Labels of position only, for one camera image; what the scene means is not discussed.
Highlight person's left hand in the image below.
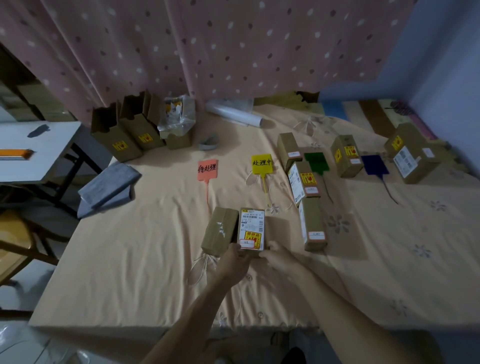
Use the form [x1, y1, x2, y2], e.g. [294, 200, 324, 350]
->
[215, 242, 253, 288]

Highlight green tag with tail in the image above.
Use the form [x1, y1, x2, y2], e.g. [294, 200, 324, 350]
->
[303, 151, 334, 204]

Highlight person's right forearm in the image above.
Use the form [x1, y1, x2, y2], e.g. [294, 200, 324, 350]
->
[289, 267, 424, 364]

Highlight grey tape roll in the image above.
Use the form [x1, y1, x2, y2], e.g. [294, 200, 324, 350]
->
[197, 134, 221, 151]

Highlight pink dotted curtain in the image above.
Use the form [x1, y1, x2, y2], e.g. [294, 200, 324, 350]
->
[0, 0, 419, 127]

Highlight long narrow cardboard parcel box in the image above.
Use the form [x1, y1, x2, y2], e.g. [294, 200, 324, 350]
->
[298, 196, 329, 252]

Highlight orange utility knife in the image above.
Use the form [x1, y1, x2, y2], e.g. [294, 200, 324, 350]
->
[0, 148, 35, 161]

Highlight peach floral bed sheet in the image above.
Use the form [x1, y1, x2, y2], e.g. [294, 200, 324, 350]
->
[28, 103, 480, 331]

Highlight clear plastic bag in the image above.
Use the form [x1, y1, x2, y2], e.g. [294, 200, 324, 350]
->
[157, 95, 197, 140]

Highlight yellow tag with tail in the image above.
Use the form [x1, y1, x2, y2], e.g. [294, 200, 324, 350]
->
[251, 153, 275, 208]

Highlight small open cardboard box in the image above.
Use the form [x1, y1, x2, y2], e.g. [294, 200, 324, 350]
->
[164, 127, 193, 150]

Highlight white paper roll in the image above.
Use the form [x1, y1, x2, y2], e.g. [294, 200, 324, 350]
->
[205, 99, 265, 128]

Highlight dark grey rag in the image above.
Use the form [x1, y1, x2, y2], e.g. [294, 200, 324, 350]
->
[26, 124, 51, 139]

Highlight striped mat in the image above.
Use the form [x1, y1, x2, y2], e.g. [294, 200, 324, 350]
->
[320, 98, 439, 142]

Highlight orange tag with tail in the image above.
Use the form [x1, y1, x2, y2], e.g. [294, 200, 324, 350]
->
[197, 159, 218, 215]

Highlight wooden chair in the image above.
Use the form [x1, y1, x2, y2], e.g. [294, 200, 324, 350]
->
[0, 209, 73, 320]

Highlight plain taped cardboard parcel box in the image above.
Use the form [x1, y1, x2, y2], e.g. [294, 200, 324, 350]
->
[200, 206, 240, 258]

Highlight person's left forearm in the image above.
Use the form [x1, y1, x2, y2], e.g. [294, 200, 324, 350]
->
[142, 277, 241, 364]

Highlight large cardboard parcel box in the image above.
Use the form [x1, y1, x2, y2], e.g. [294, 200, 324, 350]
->
[383, 122, 442, 185]

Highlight parcel box with side label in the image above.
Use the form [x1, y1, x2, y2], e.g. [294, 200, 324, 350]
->
[286, 161, 324, 207]

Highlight white folding table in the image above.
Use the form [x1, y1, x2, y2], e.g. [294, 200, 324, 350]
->
[0, 120, 104, 217]

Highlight white labelled cardboard parcel box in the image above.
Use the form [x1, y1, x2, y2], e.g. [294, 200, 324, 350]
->
[238, 208, 266, 257]

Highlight grey folded cloth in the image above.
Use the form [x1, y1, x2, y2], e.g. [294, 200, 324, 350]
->
[76, 161, 143, 220]

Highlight blue tag with tail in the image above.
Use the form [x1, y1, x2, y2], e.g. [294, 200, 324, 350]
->
[361, 154, 400, 205]

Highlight small brown parcel box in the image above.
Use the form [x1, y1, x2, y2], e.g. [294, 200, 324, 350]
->
[277, 132, 305, 173]

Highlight person's right hand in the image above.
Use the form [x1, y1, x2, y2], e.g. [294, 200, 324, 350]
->
[258, 240, 303, 279]

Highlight parcel box with yellow stickers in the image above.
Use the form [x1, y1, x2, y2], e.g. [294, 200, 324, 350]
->
[330, 134, 364, 179]

